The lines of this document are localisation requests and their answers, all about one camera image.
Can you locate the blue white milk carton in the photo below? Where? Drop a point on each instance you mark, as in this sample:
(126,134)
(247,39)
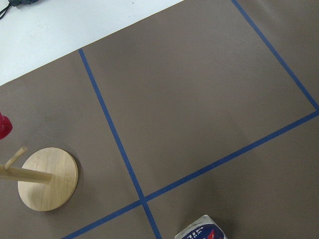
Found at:
(203,228)

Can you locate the red plastic cup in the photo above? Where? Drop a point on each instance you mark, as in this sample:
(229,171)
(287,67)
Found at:
(5,126)

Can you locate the wooden mug tree stand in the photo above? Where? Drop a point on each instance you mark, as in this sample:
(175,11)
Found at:
(46,181)

